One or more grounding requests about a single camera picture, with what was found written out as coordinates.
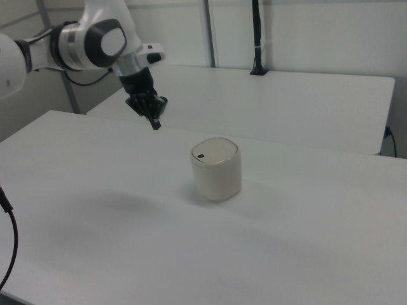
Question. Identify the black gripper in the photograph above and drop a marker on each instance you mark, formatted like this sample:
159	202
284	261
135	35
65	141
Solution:
137	83

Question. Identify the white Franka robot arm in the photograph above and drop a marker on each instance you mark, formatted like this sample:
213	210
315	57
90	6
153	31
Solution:
105	41

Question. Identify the black camera stand pole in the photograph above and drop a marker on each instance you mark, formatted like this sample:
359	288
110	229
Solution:
258	47

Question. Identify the white side table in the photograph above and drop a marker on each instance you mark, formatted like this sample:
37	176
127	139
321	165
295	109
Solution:
270	105

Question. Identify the cream plastic flip-lid trash bin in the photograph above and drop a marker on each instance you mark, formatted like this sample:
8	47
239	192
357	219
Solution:
216	171

